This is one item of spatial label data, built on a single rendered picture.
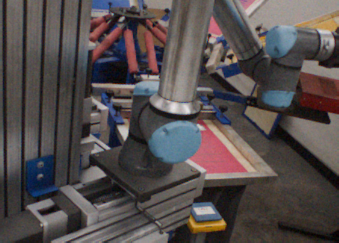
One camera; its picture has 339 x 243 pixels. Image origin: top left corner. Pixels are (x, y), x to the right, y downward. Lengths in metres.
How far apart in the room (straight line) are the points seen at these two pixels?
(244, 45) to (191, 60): 0.24
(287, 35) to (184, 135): 0.32
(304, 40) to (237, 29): 0.17
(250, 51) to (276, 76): 0.11
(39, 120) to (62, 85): 0.10
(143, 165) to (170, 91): 0.28
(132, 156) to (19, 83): 0.33
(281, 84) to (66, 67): 0.51
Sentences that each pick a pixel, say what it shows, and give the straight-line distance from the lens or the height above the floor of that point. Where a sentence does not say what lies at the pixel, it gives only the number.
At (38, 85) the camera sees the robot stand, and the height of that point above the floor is 1.47.
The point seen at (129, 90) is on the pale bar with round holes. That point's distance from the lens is 2.38.
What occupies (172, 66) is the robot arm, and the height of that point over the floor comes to 1.59.
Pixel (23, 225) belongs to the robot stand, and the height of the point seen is 1.21.
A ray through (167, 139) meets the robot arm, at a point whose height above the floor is 1.44.
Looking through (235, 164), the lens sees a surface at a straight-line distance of 1.98.
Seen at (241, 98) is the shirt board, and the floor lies 0.91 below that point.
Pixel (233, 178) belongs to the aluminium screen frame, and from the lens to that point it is 1.80.
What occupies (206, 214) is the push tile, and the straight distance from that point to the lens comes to 1.58.
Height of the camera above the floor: 1.86
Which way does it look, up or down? 27 degrees down
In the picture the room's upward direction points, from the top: 10 degrees clockwise
